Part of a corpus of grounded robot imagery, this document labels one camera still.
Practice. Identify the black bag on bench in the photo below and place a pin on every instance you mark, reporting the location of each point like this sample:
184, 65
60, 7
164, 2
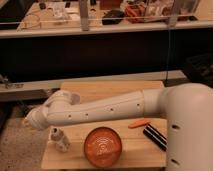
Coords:
112, 17

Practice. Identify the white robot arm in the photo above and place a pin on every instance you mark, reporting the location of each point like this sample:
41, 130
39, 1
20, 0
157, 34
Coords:
188, 109

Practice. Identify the wooden table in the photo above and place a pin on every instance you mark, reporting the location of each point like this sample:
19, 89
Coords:
138, 151

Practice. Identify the translucent plastic cup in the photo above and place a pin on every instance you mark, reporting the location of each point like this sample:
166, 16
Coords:
75, 98

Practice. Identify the black crate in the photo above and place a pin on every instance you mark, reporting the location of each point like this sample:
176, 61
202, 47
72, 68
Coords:
199, 68

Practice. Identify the orange carrot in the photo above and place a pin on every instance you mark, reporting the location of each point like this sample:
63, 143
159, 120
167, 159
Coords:
139, 123

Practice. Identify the grey metal post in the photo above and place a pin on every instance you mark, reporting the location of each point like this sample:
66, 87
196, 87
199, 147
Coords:
83, 9

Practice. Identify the orange ribbed bowl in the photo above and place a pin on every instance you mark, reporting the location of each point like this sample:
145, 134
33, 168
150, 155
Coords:
102, 147

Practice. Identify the red tool on bench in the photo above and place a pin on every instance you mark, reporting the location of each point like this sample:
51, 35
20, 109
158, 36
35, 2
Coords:
135, 13

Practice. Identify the black striped rectangular block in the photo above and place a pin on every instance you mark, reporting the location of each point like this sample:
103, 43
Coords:
155, 136

